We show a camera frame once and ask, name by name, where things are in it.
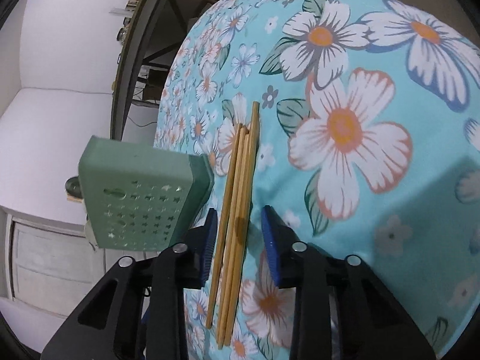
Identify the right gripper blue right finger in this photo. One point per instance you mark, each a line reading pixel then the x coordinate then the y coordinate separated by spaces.
pixel 271 226

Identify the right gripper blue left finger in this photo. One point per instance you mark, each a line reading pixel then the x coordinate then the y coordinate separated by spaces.
pixel 207 244

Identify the green plastic utensil holder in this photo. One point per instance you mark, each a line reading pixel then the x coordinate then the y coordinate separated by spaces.
pixel 139 198

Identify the metal spoon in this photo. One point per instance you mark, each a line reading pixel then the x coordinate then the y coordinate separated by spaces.
pixel 72 187

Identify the floral blue tablecloth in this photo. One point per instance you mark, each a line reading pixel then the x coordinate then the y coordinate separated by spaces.
pixel 368 145

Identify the white panel door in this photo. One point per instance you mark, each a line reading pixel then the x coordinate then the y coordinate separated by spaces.
pixel 46 265

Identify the grey metal desk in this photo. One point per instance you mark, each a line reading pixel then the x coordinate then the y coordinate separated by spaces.
pixel 148 16

